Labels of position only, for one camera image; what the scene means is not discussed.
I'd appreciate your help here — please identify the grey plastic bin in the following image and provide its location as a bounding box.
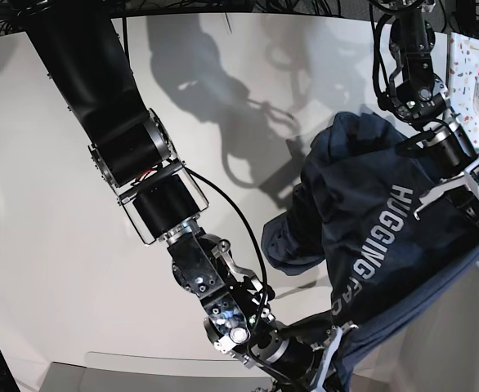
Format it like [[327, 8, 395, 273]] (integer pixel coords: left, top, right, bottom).
[[389, 263, 479, 391], [39, 352, 272, 391]]

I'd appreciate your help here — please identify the navy blue t-shirt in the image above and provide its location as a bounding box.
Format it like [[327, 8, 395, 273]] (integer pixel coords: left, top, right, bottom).
[[262, 112, 479, 387]]

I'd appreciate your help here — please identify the grey plastic bin right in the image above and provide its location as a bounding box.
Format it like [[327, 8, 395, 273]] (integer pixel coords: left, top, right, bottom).
[[389, 263, 479, 391]]

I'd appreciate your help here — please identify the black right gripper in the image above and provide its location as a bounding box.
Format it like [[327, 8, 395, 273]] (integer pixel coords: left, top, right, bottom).
[[222, 314, 338, 392]]

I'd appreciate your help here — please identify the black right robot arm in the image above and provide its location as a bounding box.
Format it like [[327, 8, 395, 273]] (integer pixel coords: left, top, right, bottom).
[[20, 5, 336, 391]]

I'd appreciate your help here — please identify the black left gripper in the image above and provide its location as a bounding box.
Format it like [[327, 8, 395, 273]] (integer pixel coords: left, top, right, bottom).
[[398, 120, 478, 179]]

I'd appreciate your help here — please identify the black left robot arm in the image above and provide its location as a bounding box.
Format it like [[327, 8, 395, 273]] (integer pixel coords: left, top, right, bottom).
[[369, 1, 477, 179]]

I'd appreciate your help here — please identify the grey plastic bin front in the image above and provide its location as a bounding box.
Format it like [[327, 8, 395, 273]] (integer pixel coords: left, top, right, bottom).
[[39, 352, 272, 391]]

